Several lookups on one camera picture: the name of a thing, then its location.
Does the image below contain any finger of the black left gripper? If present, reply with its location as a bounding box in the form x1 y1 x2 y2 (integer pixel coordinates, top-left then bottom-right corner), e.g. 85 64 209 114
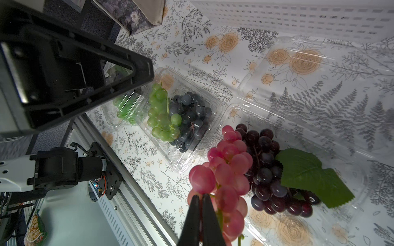
27 24 155 129

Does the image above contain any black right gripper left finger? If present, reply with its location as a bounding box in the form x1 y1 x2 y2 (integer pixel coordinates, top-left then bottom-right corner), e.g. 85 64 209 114
177 195 203 246

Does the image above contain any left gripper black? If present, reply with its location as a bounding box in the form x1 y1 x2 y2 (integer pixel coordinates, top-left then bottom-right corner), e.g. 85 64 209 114
1 1 105 137

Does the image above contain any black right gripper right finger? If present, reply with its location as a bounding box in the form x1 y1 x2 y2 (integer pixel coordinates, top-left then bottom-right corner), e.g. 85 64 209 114
202 194 226 246

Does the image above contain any clear plastic clamshell container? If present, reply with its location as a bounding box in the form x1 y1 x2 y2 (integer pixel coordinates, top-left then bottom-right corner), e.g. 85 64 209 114
101 62 147 131

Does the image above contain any dark red grape bunch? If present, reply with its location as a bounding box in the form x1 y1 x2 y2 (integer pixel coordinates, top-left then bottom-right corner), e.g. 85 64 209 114
236 124 355 218

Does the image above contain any green grape bunch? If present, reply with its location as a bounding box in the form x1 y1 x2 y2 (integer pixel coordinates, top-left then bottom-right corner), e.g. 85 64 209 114
147 83 182 142
113 65 142 125

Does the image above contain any dark blue grape bunch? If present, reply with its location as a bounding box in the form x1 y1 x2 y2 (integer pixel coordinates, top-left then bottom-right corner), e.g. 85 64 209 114
170 91 212 153

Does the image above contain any pink grape bunch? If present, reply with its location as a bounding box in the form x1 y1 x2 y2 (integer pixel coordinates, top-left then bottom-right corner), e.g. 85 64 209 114
187 124 252 246

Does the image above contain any snack packet on floor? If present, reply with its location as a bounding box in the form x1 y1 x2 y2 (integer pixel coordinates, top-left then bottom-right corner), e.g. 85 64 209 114
24 212 48 246

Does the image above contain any white plastic basket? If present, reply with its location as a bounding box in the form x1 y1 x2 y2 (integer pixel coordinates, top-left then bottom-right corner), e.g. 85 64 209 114
192 0 394 43

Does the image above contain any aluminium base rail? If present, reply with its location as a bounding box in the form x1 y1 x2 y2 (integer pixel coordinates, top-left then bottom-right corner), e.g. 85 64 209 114
67 115 178 246

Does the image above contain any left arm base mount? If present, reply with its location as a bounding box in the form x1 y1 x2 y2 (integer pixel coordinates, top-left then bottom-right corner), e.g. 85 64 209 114
27 141 124 199

